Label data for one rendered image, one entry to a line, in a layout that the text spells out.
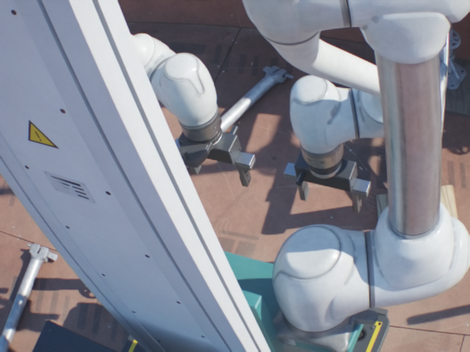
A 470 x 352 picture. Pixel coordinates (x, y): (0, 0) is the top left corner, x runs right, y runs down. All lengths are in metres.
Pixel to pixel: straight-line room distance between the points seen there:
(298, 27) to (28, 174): 0.43
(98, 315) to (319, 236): 1.34
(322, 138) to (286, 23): 0.53
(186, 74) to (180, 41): 1.67
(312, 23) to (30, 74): 0.36
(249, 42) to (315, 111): 1.69
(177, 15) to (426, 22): 2.38
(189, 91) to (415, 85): 0.63
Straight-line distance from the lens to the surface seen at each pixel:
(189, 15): 3.13
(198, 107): 1.48
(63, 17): 0.63
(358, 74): 1.17
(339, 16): 0.85
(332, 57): 1.11
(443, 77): 2.24
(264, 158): 2.58
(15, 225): 2.80
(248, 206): 2.48
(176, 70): 1.44
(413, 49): 0.89
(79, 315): 2.46
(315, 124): 1.34
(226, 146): 1.60
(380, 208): 2.39
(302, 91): 1.33
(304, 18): 0.86
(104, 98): 0.70
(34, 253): 2.61
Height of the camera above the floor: 2.05
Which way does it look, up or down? 52 degrees down
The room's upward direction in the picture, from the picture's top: 19 degrees counter-clockwise
